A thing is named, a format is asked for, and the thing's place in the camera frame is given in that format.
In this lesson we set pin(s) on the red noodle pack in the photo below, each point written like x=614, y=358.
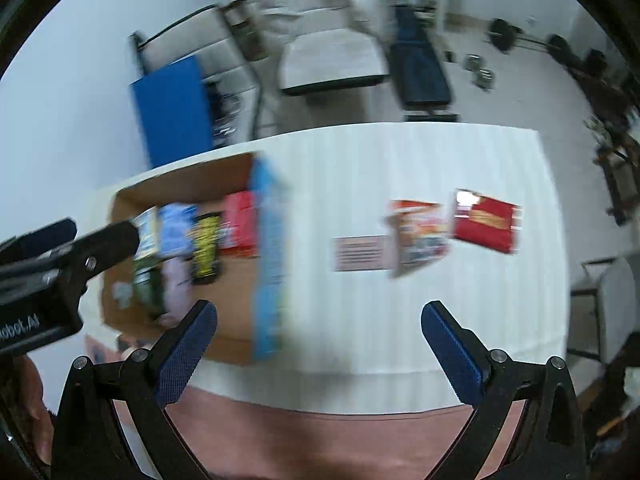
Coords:
x=238, y=225

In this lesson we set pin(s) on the red flat packet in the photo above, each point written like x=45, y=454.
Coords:
x=484, y=221

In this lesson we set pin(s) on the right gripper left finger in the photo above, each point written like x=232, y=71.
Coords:
x=179, y=350

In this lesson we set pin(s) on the white quilted chair back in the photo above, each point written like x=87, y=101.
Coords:
x=206, y=35

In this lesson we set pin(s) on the green snack bag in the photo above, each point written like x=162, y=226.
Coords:
x=149, y=290

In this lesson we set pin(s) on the dark blue weight bench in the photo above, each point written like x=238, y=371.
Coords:
x=419, y=80

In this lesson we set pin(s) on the striped cream tablecloth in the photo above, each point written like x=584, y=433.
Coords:
x=360, y=226

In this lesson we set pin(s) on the chrome dumbbell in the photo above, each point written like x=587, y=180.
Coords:
x=483, y=77

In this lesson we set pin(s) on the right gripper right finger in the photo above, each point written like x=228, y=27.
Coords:
x=458, y=351

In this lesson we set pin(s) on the white padded chair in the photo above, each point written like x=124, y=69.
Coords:
x=323, y=45

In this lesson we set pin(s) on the black barbell on floor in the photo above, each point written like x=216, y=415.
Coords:
x=505, y=37

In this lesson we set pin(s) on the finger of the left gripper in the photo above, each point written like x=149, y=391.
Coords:
x=88, y=256
x=34, y=244

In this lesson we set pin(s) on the orange snack bag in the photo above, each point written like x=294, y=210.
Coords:
x=419, y=231

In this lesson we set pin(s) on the light blue tissue pack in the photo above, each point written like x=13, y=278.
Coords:
x=176, y=226

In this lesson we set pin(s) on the cream blue tissue pack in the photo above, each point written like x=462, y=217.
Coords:
x=147, y=226

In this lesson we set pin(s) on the black shoe shine wipes pack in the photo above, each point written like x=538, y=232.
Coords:
x=206, y=264

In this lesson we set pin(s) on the lilac soft pack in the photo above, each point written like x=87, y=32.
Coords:
x=176, y=274

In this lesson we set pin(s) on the pink green life card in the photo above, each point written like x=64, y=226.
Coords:
x=364, y=253

